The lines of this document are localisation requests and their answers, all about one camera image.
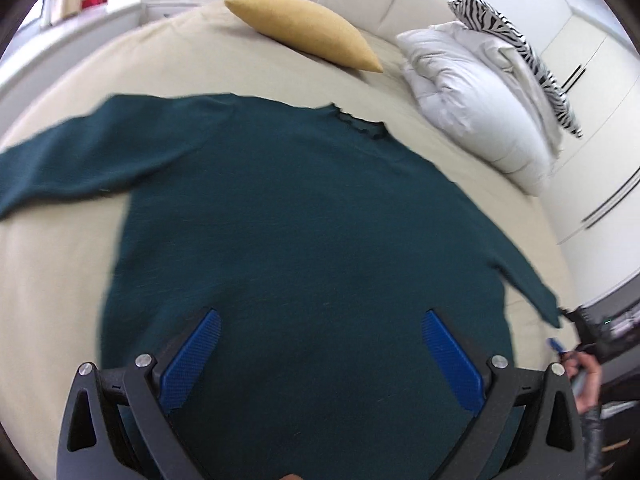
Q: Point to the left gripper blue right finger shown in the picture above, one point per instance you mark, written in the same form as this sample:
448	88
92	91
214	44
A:
462	374

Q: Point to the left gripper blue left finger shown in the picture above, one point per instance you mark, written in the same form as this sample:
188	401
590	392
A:
181	363

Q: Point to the dark teal knit sweater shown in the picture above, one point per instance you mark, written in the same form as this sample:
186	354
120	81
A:
320	240

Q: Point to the person's right hand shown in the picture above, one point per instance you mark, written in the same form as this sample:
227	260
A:
584	370

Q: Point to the beige bed sheet mattress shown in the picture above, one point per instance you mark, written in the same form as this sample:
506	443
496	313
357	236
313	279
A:
56	259

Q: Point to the white folded duvet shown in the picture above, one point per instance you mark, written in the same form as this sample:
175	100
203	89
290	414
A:
481	93

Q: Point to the zebra print pillow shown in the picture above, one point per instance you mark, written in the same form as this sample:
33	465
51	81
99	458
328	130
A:
480	16

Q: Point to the mustard yellow throw pillow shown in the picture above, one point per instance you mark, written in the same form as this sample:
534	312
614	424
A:
308	27

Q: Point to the white wardrobe with black handles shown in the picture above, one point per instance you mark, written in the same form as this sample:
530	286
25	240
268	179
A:
593	199

